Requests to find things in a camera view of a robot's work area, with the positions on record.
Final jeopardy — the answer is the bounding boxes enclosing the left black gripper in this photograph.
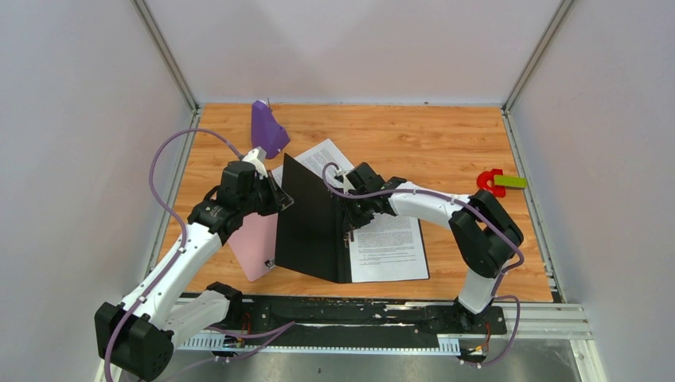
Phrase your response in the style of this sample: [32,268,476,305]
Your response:
[240,170,294,216]

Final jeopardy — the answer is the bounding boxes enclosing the printed white paper sheet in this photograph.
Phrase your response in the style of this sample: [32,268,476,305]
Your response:
[348,215,430,283]

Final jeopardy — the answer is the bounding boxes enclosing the red folder with black inside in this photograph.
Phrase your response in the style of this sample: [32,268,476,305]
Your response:
[275,155,352,283]

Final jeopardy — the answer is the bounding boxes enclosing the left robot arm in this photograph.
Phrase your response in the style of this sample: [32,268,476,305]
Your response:
[95,159,292,381]

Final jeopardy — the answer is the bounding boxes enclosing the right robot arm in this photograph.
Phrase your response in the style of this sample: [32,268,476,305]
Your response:
[332,162,525,333]

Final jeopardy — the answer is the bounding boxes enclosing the pink clipboard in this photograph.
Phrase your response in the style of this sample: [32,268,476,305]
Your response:
[228,213,278,282]

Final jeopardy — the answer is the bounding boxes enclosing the printed paper sheet on clipboard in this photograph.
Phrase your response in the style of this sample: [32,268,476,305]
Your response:
[294,138,353,187]

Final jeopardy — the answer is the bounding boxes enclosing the purple plastic stand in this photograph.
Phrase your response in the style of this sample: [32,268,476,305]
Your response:
[251,100,291,159]

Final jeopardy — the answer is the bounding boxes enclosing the red magnet shaped toy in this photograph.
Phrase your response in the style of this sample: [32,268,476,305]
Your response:
[476,169,506,198]

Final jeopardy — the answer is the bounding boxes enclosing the green rectangular block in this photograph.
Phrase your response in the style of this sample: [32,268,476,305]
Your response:
[494,175,529,189]

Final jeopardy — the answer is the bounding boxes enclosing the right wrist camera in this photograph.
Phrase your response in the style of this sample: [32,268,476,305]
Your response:
[332,169,356,194]

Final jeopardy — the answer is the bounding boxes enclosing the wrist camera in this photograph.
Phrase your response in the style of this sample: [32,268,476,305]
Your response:
[332,169,356,194]
[241,146,268,178]

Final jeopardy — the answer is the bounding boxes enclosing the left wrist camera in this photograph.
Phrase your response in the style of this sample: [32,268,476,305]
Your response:
[241,146,268,178]

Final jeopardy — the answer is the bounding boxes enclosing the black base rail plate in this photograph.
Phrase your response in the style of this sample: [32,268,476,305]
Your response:
[192,294,509,350]

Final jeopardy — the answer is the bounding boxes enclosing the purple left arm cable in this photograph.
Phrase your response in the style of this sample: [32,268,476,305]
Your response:
[103,127,296,382]

